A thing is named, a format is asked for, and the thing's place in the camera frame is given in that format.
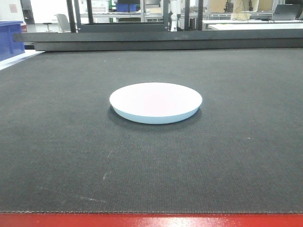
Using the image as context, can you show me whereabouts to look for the white round plate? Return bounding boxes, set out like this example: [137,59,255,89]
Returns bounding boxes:
[109,82,203,124]

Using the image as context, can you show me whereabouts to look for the black metal frame rail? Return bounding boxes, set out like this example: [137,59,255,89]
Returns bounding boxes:
[13,29,303,52]

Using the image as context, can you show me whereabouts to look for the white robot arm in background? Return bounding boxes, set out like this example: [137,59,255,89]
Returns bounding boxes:
[169,0,181,32]

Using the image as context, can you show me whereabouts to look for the blue bins on background shelf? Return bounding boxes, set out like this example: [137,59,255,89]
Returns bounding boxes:
[116,3,137,12]

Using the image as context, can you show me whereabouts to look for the white background workbench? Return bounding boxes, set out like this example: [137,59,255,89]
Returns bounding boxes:
[202,20,303,31]

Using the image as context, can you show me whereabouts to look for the blue plastic crate at left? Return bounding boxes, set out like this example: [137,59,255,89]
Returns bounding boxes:
[0,21,25,61]

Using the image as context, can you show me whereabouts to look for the grey office chair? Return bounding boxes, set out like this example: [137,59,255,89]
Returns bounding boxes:
[56,14,71,33]

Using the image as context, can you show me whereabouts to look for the grey laptop on workbench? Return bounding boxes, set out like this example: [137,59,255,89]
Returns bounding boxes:
[272,4,303,21]

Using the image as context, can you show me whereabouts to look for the black woven table mat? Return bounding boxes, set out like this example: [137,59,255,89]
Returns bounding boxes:
[0,48,303,213]

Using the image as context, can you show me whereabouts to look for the black round stool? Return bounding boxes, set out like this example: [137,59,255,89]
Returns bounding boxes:
[43,22,52,33]

